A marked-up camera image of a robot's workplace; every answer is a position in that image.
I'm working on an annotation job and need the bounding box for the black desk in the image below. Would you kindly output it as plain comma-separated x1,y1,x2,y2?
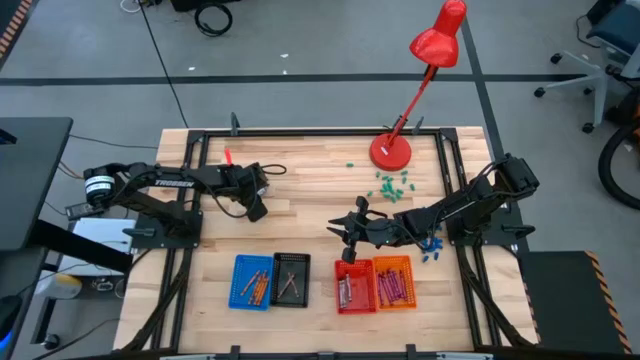
0,117,135,360

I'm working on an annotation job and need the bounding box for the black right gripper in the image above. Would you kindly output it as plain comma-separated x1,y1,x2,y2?
326,196,416,265

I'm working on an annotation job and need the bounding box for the black platform striped edge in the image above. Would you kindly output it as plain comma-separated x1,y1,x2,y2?
516,249,635,355

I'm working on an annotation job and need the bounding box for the thin black floor cable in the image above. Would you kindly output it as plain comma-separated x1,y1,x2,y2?
68,133,160,150

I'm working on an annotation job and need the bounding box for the black power adapter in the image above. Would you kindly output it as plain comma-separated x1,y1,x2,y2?
64,201,104,221

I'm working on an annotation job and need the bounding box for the black plastic basket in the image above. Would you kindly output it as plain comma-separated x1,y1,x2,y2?
269,252,312,309

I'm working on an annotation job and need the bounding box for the blue plastic basket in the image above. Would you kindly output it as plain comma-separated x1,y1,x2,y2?
228,253,276,311

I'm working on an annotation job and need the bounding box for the black floor box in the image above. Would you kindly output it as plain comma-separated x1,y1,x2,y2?
170,0,241,12

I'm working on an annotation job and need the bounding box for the white box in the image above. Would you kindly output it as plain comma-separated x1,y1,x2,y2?
58,217,137,277

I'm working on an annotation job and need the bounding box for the long black floor cable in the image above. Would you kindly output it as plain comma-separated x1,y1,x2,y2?
138,0,190,129

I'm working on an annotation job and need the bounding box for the orange plastic basket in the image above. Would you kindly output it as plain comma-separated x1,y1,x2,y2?
372,253,418,310

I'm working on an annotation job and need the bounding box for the black hose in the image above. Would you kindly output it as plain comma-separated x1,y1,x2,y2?
597,124,640,211

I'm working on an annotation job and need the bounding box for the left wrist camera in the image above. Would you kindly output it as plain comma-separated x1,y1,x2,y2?
239,162,267,197

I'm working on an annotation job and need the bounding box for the black metal table frame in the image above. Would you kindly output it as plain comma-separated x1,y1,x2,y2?
119,127,536,360

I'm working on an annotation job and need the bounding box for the black mat striped edge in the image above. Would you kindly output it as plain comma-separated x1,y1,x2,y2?
0,0,35,69

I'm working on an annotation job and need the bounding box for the black cable coil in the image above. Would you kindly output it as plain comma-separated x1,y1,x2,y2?
193,2,234,38

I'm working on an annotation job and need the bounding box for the red plastic basket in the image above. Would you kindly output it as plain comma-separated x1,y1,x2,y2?
333,258,379,315

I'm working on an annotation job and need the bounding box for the red desk lamp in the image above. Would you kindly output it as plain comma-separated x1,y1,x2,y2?
368,0,469,173

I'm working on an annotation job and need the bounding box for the yellow white device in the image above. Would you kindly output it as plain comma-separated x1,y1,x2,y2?
34,272,84,300

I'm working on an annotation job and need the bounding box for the white office chair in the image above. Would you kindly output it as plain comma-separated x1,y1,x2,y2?
532,0,640,135

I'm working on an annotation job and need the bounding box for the black orange machine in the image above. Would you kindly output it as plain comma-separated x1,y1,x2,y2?
605,87,640,144

